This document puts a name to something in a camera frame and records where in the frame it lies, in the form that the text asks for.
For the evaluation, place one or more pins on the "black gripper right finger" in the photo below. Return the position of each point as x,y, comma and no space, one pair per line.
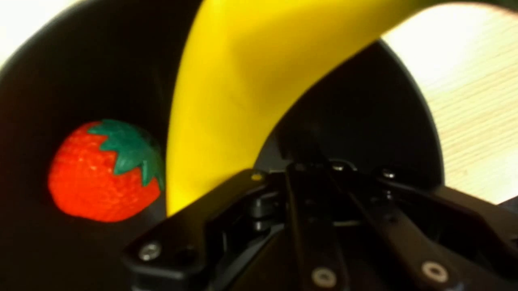
420,248

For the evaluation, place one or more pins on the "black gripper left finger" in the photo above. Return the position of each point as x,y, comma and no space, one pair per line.
226,252

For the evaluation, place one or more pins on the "yellow toy banana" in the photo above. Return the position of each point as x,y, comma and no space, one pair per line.
242,81

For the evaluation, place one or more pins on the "black bowl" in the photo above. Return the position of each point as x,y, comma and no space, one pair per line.
81,70

